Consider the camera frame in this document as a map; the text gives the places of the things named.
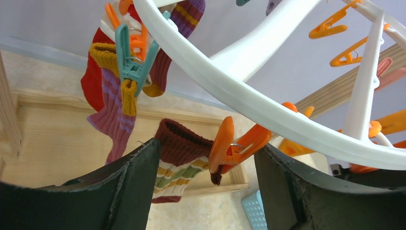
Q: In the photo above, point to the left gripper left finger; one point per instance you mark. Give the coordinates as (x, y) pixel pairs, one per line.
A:
(116, 196)

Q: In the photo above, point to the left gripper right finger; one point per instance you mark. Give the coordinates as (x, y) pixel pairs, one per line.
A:
(296, 196)

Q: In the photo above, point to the beige striped ribbed sock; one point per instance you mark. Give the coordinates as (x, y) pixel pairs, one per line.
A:
(184, 154)

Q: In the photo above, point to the orange squeezed clothes clip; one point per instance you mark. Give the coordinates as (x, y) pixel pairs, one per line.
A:
(227, 152)

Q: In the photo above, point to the wooden hanger stand frame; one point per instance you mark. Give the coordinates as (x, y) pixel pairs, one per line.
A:
(58, 142)

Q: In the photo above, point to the white round clip hanger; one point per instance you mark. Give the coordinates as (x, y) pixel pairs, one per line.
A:
(224, 76)

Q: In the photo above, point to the teal clothes clip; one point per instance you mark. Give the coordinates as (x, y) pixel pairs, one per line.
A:
(135, 56)

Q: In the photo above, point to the orange hanging clip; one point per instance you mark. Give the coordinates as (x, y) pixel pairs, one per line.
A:
(349, 56)
(328, 27)

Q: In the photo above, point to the purple clothes clip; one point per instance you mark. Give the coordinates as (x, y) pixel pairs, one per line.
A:
(272, 4)

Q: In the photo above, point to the light blue plastic basket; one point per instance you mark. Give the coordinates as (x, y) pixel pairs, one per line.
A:
(253, 207)

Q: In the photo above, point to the purple pink striped sock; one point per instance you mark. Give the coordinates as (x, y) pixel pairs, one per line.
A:
(117, 117)

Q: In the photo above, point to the red santa sock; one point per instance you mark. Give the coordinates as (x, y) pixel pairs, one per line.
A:
(91, 82)

